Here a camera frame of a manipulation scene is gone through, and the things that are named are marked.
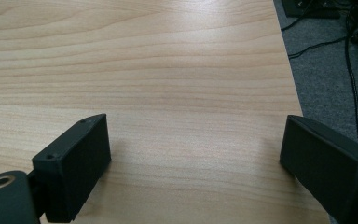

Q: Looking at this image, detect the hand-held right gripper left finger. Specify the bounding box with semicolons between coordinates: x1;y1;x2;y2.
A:
32;113;112;224

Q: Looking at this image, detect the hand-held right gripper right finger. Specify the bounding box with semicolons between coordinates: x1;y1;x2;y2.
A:
279;114;358;224

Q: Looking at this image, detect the thick black floor cable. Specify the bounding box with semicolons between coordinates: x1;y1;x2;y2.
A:
344;12;358;147

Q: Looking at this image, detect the thin black floor cable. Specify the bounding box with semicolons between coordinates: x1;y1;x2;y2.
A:
281;0;316;32
288;35;352;60

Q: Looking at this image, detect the black stand base plate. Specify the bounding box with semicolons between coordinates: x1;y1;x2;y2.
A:
282;0;343;19

